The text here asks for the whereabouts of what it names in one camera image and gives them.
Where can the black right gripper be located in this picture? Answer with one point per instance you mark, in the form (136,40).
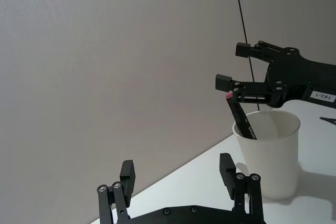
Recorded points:
(294,74)

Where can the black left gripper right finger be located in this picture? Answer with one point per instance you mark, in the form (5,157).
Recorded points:
(228,174)

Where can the white paper cup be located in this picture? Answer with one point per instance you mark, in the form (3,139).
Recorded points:
(270,166)

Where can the black pen with pink end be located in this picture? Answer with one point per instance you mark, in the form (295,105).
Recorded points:
(242,121)

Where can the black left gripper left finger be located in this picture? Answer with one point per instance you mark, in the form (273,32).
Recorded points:
(127,182)

